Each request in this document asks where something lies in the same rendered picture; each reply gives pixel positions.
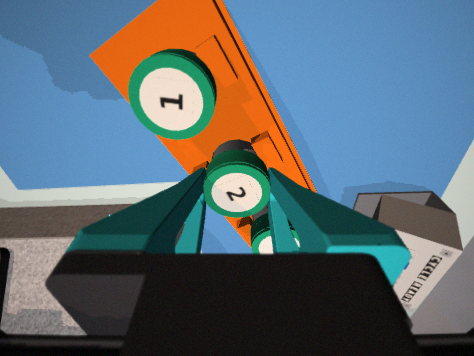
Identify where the blue bench mat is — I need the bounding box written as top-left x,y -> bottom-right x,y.
0,0 -> 474,209

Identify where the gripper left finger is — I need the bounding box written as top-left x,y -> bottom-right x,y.
63,168 -> 206,255

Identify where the green screw cap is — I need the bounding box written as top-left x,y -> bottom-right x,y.
203,149 -> 271,218
128,48 -> 217,140
250,213 -> 300,253

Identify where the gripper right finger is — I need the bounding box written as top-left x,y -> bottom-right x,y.
267,167 -> 411,285

